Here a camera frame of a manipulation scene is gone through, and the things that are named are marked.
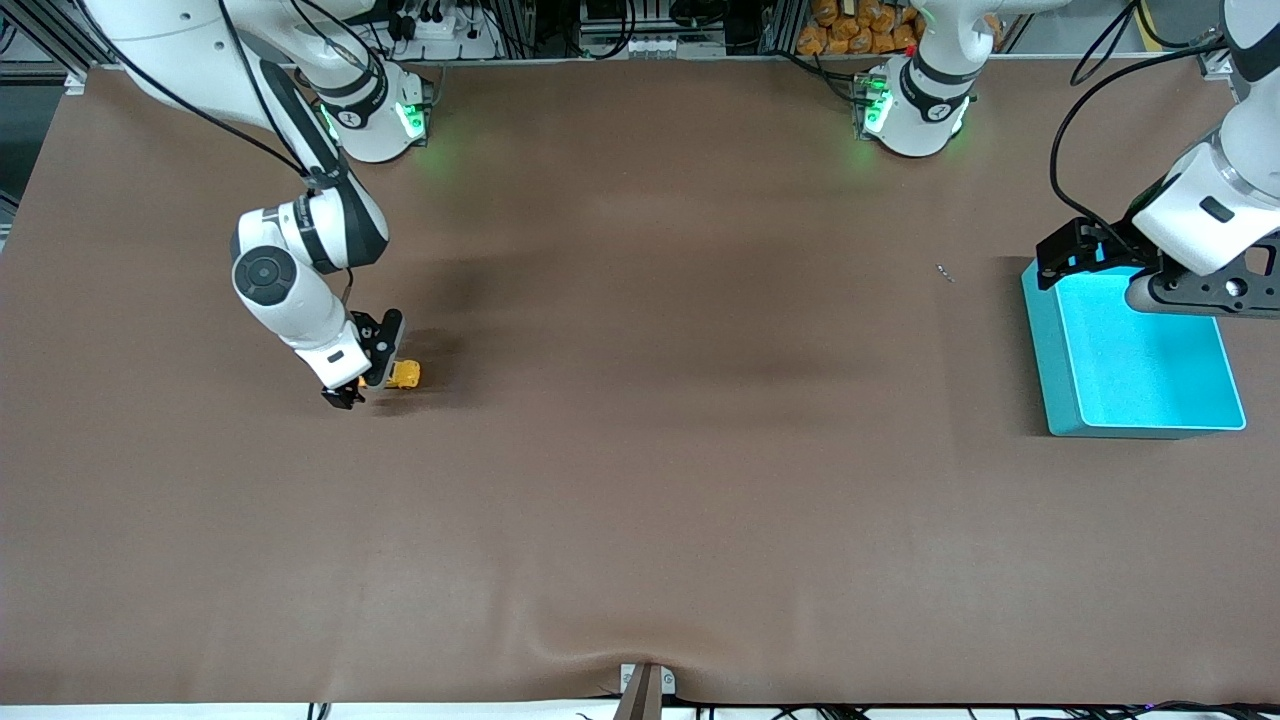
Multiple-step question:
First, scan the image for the teal plastic bin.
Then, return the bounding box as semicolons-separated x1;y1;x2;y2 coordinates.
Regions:
1021;255;1247;440

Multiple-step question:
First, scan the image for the white power strip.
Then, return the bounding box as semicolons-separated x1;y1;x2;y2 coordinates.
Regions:
385;0;501;59

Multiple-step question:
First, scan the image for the orange snack packets pile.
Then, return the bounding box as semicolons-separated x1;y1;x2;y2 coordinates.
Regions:
797;0;926;57

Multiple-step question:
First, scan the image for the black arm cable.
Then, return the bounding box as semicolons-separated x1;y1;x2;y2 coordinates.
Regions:
80;0;353;301
1050;0;1229;266

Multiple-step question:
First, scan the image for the grey metal clamp bracket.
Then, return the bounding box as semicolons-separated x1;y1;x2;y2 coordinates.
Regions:
615;663;677;720

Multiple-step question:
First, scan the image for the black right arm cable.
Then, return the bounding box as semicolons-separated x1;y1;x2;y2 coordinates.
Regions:
80;0;353;301

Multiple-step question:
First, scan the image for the aluminium frame profile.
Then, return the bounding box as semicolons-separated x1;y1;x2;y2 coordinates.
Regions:
0;0;111;76

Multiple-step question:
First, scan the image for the brown table mat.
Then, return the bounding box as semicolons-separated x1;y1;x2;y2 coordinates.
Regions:
0;55;1280;707

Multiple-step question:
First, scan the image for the white connector block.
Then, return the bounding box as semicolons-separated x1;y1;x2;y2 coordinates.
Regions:
580;28;726;59

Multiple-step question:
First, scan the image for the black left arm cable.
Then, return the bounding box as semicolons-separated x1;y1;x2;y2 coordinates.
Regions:
1050;0;1229;266

